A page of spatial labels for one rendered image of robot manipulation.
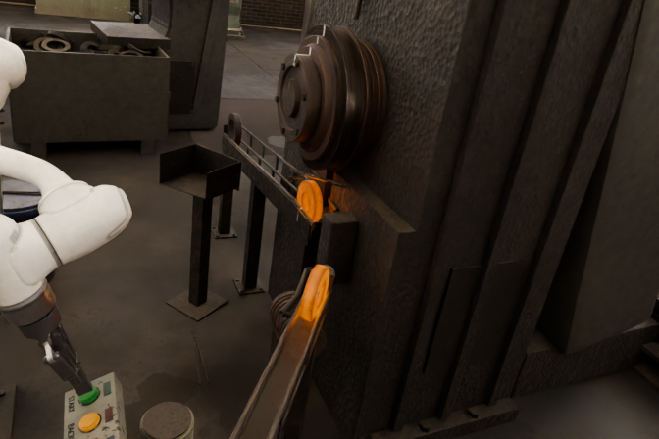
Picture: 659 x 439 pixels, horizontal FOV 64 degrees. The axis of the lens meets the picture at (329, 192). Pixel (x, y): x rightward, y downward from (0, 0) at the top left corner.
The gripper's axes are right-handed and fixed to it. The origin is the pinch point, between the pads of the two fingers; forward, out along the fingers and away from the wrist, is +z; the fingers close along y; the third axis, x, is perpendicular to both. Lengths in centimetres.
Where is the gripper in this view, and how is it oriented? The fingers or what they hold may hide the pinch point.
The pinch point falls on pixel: (78, 380)
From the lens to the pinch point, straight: 129.7
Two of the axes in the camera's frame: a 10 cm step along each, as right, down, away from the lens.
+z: 1.8, 8.4, 5.2
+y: -3.9, -4.2, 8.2
